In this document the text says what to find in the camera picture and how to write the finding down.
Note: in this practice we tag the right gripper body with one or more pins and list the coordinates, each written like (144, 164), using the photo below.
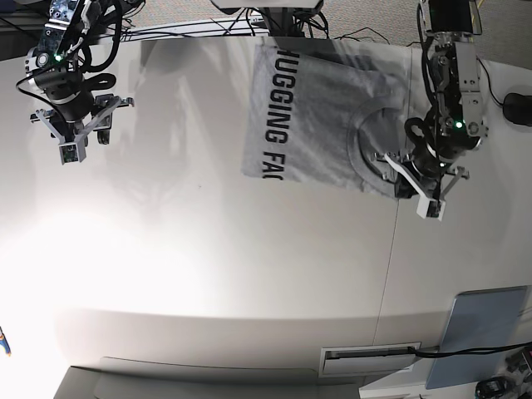
(73, 148)

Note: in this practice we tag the white table cable tray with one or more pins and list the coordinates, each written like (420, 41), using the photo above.
(368, 360)

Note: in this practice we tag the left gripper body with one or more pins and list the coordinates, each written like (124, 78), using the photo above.
(431, 190)

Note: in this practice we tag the grey T-shirt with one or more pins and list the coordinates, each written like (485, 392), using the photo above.
(322, 118)

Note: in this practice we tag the black camera stand base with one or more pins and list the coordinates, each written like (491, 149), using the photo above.
(282, 18)

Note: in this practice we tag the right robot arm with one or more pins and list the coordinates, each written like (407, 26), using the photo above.
(67, 71)

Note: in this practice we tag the blue grey tablet pad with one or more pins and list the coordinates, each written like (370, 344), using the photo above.
(483, 318)

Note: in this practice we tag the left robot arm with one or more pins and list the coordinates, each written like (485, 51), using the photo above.
(454, 123)

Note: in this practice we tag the black computer mouse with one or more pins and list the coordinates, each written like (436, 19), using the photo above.
(517, 108)

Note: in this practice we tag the blue orange tool handle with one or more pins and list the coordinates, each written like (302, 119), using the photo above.
(4, 343)

